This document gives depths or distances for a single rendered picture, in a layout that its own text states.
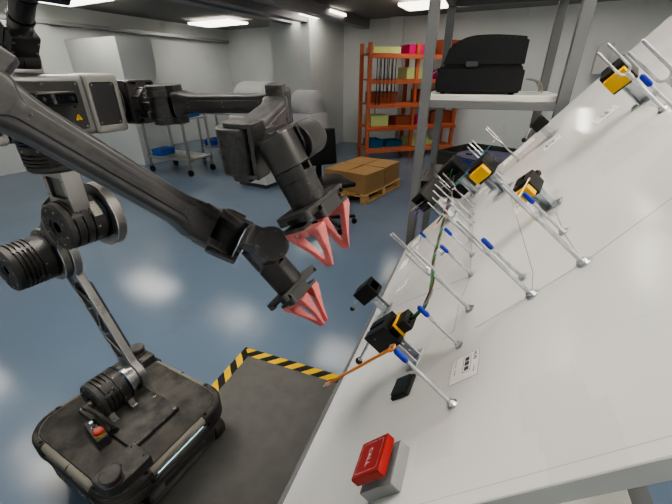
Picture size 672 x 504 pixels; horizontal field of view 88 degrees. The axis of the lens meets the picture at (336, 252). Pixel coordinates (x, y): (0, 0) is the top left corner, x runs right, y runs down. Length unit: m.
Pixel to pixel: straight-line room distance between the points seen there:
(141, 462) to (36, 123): 1.28
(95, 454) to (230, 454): 0.52
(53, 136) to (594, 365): 0.63
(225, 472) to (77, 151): 1.51
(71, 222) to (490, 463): 1.12
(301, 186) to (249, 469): 1.49
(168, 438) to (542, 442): 1.49
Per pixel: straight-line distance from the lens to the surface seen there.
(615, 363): 0.39
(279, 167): 0.50
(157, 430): 1.74
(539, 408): 0.40
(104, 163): 0.57
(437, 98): 1.48
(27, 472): 2.21
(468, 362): 0.52
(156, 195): 0.58
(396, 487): 0.47
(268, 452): 1.84
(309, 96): 7.11
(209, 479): 1.84
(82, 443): 1.84
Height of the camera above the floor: 1.52
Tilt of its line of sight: 27 degrees down
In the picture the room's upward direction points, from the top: straight up
